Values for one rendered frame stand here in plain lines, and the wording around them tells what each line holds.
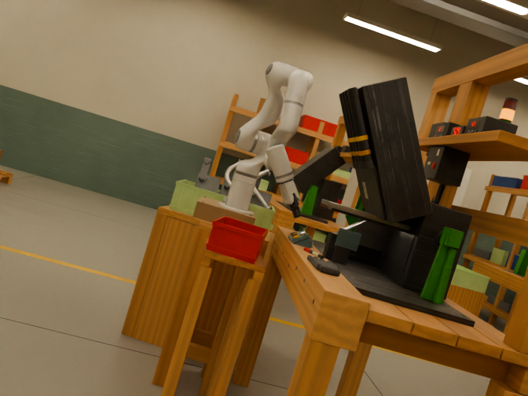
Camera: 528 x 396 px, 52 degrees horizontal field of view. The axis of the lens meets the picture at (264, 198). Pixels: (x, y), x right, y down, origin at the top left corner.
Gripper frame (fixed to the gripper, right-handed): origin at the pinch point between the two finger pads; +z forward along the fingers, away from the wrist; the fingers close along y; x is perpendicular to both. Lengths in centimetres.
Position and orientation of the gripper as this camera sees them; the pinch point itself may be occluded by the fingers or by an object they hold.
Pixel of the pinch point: (296, 213)
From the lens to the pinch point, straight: 243.3
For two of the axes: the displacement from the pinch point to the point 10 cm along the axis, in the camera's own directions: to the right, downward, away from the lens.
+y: 3.1, 0.4, -9.5
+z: 3.2, 9.4, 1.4
